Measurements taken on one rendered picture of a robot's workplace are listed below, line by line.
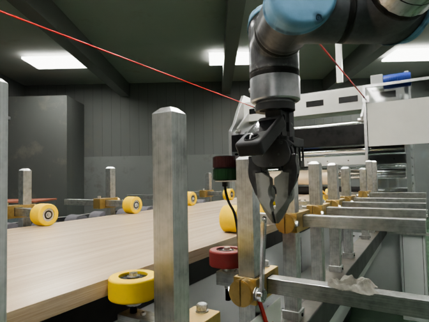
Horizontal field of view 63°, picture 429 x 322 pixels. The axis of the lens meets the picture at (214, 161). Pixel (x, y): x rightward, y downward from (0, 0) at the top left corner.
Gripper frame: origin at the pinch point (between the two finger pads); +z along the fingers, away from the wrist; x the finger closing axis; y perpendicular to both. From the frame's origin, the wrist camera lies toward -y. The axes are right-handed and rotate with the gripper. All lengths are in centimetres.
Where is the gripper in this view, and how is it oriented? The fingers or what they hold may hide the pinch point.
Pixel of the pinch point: (274, 216)
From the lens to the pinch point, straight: 62.6
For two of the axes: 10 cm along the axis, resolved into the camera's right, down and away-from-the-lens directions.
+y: 5.2, 0.3, 8.6
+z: 0.2, 10.0, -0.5
